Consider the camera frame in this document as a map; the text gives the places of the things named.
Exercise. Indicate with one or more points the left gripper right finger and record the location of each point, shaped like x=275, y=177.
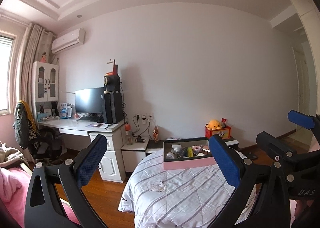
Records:
x=272, y=207

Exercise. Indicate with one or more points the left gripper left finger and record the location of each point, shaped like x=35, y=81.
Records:
x=43, y=206

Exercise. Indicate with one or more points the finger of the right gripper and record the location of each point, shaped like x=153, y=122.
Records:
x=301, y=119
x=275, y=149

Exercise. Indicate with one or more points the rose gold metal cup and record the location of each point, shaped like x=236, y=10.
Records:
x=206, y=148

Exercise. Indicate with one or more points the pink white block toy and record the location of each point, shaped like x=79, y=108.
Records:
x=200, y=154

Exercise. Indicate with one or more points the white round night light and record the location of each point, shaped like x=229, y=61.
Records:
x=170, y=156

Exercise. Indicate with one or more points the yellow highlighter marker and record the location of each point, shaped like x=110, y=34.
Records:
x=190, y=152

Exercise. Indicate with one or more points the black remote control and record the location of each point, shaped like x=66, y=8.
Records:
x=183, y=152

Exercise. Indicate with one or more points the person's hand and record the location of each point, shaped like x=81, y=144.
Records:
x=302, y=205

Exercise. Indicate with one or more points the pink bedding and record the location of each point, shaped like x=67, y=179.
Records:
x=15, y=178

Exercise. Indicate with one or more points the black office chair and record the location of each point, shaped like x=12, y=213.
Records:
x=41, y=144

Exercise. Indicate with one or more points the red cartoon storage box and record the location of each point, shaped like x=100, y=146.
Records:
x=224, y=133

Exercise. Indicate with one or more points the white door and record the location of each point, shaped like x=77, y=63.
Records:
x=303, y=82

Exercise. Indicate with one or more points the white desk with drawers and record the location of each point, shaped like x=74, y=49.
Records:
x=108, y=138

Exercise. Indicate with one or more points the orange octopus plush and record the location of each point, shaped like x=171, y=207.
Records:
x=213, y=125

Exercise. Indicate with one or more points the white striped quilted tablecloth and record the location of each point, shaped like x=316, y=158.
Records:
x=190, y=197

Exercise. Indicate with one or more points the black keyboard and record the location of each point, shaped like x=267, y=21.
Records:
x=91, y=119

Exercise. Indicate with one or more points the low black white tv stand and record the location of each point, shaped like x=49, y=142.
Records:
x=134, y=154

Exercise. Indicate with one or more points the pink and green box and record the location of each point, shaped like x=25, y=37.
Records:
x=187, y=162

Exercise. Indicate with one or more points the orange cap water bottle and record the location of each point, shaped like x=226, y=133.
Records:
x=128, y=134

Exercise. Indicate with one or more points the black computer tower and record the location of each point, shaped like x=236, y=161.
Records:
x=112, y=108

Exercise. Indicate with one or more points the black computer monitor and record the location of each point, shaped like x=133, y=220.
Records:
x=89, y=101

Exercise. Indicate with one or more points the anatomy model figurine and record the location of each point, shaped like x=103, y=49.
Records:
x=156, y=134

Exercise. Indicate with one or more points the white glass door cabinet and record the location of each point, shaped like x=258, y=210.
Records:
x=44, y=85

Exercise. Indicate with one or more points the black boxes stack on tower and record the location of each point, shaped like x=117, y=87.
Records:
x=111, y=77

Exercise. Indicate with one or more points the doll figure on cabinet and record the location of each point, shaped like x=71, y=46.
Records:
x=44, y=58

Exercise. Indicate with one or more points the beige window curtain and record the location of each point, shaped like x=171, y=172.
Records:
x=28, y=47

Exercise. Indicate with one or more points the white wall power sockets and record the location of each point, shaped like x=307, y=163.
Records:
x=143, y=119

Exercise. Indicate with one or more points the white wall air conditioner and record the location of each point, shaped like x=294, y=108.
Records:
x=69, y=40

